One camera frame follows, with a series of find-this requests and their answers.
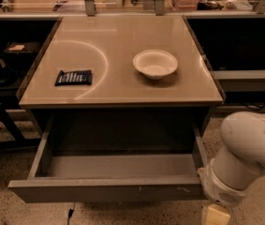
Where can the grey top drawer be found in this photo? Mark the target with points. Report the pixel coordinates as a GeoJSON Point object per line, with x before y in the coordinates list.
{"type": "Point", "coordinates": [91, 163]}

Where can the grey drawer cabinet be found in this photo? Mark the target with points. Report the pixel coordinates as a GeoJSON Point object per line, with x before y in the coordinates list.
{"type": "Point", "coordinates": [107, 45]}

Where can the black box on shelf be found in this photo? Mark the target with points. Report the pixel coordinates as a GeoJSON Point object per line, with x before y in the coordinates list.
{"type": "Point", "coordinates": [22, 49]}

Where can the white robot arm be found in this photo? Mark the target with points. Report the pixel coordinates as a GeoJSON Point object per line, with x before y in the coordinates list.
{"type": "Point", "coordinates": [240, 161]}

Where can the white bowl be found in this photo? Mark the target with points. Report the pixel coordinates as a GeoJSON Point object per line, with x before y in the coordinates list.
{"type": "Point", "coordinates": [155, 64]}

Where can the black chair frame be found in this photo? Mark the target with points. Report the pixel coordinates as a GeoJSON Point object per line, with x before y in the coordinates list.
{"type": "Point", "coordinates": [19, 141]}

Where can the dark blue snack packet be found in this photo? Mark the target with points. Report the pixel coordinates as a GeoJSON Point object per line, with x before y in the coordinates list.
{"type": "Point", "coordinates": [77, 77]}

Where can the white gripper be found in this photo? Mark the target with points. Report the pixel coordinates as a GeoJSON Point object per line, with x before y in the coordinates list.
{"type": "Point", "coordinates": [220, 185]}

